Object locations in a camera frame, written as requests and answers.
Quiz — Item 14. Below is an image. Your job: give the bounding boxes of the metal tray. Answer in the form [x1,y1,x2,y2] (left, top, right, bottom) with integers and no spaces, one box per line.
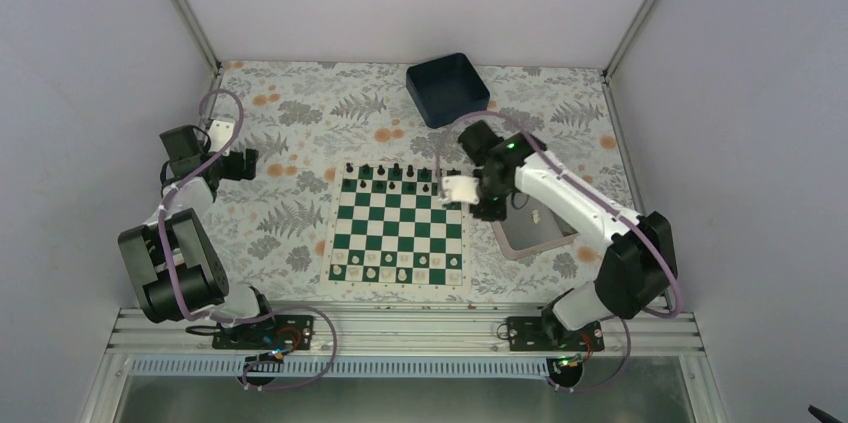
[492,196,578,261]

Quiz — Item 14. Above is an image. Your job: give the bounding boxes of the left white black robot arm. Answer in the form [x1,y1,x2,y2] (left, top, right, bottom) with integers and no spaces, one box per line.
[117,120,279,348]

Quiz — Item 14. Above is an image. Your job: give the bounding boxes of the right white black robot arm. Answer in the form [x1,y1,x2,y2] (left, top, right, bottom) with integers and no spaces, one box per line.
[458,121,682,350]

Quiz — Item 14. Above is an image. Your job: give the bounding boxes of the green white chess board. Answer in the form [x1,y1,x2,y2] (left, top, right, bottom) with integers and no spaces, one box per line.
[320,161,472,294]

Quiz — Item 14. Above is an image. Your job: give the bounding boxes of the floral patterned table mat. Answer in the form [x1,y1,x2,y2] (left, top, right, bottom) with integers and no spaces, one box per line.
[202,61,633,304]

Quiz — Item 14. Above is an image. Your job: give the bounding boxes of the dark blue square bin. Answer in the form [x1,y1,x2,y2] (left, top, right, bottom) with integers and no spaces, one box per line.
[406,53,491,129]

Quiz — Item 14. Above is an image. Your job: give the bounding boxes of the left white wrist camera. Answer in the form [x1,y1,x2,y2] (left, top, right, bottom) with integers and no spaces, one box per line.
[206,119,235,153]

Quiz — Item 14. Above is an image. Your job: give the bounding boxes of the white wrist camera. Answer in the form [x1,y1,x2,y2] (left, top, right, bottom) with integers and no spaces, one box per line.
[439,175,480,205]
[206,119,235,153]

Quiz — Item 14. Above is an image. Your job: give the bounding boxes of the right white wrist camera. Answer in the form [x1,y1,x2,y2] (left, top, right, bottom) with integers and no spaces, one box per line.
[439,175,480,205]

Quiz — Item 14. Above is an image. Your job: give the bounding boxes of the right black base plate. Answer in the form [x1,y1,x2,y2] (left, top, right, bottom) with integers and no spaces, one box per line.
[504,316,605,352]

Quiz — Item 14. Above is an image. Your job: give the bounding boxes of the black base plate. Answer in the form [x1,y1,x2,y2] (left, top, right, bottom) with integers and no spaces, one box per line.
[212,315,314,351]
[504,316,605,352]

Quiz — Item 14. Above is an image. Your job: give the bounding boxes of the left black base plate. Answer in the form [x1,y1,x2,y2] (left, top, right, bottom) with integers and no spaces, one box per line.
[212,315,314,351]

